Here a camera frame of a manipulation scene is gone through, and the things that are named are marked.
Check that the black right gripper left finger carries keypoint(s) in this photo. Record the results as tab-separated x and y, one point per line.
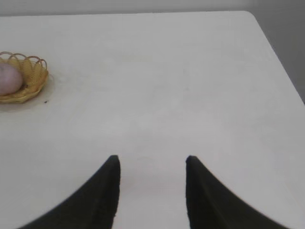
95	202

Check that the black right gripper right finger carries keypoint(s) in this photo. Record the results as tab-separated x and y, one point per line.
214	202

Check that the yellow woven wicker basket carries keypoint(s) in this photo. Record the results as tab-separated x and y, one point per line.
33	74

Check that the pink peach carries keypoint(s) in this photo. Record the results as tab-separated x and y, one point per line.
9	80

